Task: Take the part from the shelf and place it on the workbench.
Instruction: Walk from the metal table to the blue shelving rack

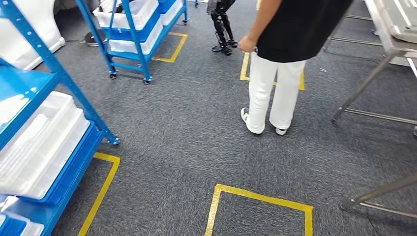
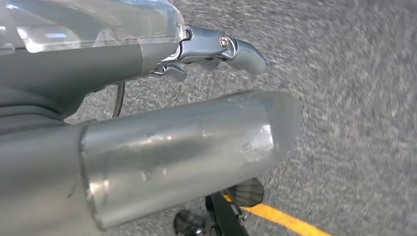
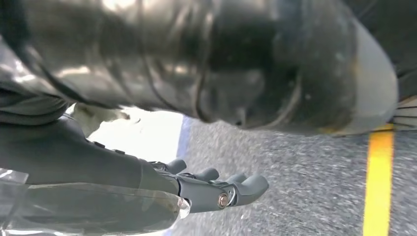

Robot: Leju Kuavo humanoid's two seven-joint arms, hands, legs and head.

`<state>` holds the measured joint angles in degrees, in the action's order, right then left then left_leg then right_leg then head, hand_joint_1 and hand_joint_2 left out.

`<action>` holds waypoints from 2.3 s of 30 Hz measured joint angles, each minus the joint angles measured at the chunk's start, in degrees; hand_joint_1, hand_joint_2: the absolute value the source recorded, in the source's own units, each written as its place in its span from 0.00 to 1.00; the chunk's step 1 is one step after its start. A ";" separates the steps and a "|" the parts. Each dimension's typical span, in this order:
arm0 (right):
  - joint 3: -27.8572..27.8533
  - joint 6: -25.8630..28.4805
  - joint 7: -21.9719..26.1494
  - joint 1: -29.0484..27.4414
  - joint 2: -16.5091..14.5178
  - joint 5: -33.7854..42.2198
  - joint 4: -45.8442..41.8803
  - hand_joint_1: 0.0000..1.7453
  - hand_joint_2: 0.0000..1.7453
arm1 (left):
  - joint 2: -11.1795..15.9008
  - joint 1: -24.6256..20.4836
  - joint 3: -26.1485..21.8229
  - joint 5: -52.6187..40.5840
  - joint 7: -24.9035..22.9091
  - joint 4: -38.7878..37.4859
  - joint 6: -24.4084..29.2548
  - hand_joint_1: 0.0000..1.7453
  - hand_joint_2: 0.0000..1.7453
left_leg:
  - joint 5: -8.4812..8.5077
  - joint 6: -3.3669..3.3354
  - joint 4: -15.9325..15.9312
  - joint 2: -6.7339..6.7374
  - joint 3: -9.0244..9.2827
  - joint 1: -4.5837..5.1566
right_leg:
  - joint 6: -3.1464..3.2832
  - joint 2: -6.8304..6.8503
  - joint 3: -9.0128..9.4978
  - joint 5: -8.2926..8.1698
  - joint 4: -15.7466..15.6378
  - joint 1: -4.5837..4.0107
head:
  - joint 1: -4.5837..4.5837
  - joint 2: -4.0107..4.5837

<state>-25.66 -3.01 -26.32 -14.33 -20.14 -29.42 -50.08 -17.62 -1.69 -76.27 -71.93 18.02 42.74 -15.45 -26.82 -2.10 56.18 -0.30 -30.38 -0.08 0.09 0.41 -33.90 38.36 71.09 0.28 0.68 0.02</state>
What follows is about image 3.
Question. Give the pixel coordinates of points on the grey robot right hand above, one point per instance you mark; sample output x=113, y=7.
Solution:
x=163, y=49

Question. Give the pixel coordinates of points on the standing person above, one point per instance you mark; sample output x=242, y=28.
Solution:
x=143, y=136

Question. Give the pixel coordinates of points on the black robot right leg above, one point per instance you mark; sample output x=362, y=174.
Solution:
x=400, y=39

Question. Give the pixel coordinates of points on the yellow floor tape marking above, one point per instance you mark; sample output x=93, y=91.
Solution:
x=378, y=182

